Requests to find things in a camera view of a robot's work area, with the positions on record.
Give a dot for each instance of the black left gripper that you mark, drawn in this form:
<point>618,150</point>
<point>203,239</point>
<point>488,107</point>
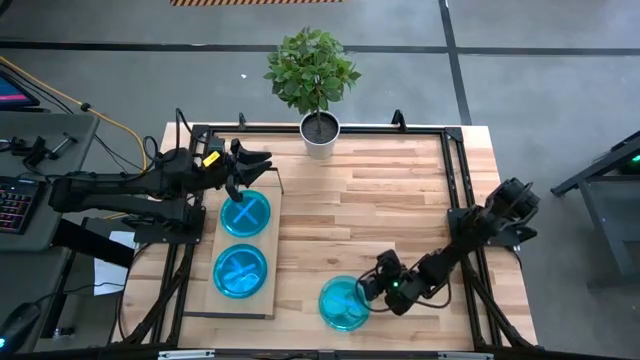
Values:
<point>220,174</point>

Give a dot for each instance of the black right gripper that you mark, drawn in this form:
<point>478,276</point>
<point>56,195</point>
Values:
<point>400,295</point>

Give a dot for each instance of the translucent blue plastic plate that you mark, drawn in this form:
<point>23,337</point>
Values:
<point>227,287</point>
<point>252,227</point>
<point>240,271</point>
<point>340,305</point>
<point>245,213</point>

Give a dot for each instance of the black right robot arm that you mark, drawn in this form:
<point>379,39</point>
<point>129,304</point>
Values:
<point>470,235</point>

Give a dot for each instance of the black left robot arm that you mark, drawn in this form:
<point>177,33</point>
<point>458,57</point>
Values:
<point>110,192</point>

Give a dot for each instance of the wooden shelf with black legs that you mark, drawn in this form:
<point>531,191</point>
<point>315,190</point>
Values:
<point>272,260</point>

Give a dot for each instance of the yellow sticker label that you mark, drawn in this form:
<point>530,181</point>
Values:
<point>211,159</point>

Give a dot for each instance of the white plant pot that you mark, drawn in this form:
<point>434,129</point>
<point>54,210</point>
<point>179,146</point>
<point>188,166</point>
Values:
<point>320,145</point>

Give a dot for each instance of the green leafy plant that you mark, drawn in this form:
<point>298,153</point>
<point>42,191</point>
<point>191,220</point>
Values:
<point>310,70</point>

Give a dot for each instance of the silver aluminium extrusion piece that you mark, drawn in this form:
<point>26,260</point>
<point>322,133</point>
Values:
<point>465,356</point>
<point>185,354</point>

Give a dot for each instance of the grey desk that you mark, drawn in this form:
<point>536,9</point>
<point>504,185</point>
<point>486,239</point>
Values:
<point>82,127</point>

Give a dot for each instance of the black flat box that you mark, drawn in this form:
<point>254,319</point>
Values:
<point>90,242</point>

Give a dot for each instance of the white paper sheet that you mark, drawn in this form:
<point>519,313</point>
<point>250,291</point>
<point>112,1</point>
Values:
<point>107,277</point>

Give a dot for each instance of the black desk clamp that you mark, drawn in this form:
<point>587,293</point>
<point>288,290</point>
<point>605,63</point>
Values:
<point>35,150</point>

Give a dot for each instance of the backlit black keyboard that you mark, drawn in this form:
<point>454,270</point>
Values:
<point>17,205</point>

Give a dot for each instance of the dark computer monitor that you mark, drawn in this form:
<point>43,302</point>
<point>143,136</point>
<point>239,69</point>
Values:
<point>12,92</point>

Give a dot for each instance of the dark metal workstation table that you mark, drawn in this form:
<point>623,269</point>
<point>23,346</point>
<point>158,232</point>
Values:
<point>595,175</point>

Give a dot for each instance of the black computer mouse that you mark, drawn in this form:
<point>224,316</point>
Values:
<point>17,325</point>

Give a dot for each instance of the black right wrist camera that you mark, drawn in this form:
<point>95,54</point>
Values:
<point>389,262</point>

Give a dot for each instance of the black aluminium table frame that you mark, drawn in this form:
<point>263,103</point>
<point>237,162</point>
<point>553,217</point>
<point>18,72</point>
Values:
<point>452,165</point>

